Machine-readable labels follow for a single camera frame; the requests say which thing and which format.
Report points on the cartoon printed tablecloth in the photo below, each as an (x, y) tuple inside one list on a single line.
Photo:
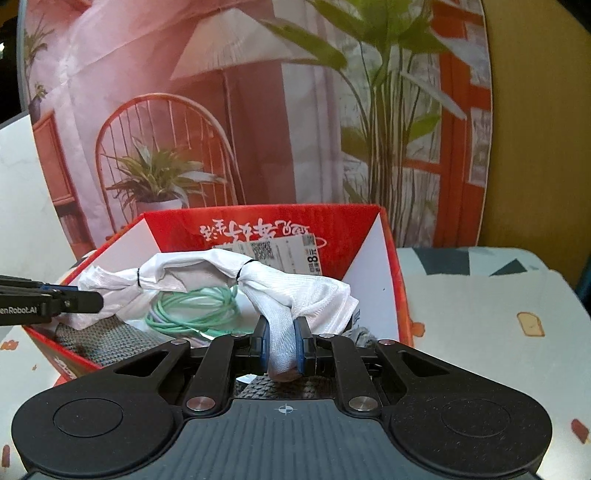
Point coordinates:
[(485, 300)]

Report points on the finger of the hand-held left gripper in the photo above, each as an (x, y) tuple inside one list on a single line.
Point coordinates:
[(46, 287), (69, 302)]

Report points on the white cloth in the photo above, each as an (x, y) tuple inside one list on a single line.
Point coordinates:
[(314, 295)]

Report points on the red cardboard box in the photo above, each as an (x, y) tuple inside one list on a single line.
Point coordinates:
[(184, 224)]

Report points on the printed room backdrop cloth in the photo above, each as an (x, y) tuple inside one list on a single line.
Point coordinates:
[(277, 138)]

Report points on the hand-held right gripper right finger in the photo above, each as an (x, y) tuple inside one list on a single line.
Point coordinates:
[(301, 346)]

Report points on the white marble board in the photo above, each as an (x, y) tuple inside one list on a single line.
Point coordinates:
[(23, 184)]

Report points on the light grey cloth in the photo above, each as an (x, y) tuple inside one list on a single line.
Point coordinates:
[(198, 279)]

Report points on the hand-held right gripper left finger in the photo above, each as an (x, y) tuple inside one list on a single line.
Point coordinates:
[(263, 346)]

